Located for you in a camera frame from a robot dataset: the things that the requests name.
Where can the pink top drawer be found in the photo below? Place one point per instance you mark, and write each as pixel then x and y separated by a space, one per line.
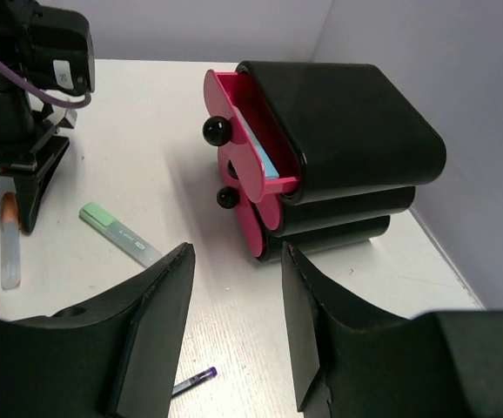
pixel 225 95

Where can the black drawer cabinet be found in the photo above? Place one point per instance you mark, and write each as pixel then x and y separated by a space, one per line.
pixel 359 149

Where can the green highlighter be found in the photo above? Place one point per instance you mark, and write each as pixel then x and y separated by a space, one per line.
pixel 119 235

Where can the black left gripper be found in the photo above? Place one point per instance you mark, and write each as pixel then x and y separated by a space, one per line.
pixel 46 62

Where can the orange highlighter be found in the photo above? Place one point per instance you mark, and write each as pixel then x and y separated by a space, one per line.
pixel 10 242

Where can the purple pen refill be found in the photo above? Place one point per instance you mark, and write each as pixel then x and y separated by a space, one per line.
pixel 194 381

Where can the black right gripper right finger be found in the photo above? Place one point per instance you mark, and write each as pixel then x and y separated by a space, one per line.
pixel 350 358

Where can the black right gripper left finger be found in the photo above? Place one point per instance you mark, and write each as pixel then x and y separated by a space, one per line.
pixel 113 355

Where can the light blue highlighter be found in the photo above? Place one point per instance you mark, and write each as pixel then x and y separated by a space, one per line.
pixel 270 170

